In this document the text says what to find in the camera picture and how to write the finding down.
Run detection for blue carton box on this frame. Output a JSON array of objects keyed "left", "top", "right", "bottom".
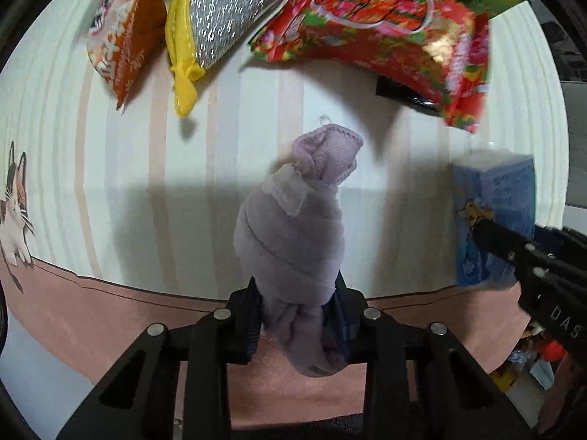
[{"left": 452, "top": 149, "right": 536, "bottom": 289}]

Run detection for orange snack packet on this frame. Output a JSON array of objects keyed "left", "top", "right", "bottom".
[{"left": 86, "top": 0, "right": 168, "bottom": 111}]

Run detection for black flat packet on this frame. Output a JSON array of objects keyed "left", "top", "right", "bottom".
[{"left": 376, "top": 77, "right": 443, "bottom": 111}]

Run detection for striped cat printed blanket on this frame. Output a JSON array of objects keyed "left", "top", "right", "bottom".
[{"left": 0, "top": 0, "right": 569, "bottom": 429}]

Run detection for yellow silver glitter pouch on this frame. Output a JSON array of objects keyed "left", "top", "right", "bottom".
[{"left": 166, "top": 0, "right": 317, "bottom": 118}]

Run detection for red floral snack packet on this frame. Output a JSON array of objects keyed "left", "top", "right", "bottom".
[{"left": 249, "top": 0, "right": 491, "bottom": 135}]

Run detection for purple sock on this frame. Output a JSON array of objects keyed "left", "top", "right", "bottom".
[{"left": 233, "top": 124, "right": 363, "bottom": 378}]

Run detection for colourful clutter pile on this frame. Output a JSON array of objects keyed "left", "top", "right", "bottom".
[{"left": 491, "top": 325, "right": 569, "bottom": 392}]

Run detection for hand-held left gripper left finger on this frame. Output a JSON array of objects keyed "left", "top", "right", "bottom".
[{"left": 69, "top": 277, "right": 265, "bottom": 440}]

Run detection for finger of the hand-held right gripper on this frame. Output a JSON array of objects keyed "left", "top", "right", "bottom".
[{"left": 474, "top": 221, "right": 535, "bottom": 267}]

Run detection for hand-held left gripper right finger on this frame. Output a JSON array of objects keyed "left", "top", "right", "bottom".
[{"left": 323, "top": 271, "right": 537, "bottom": 440}]

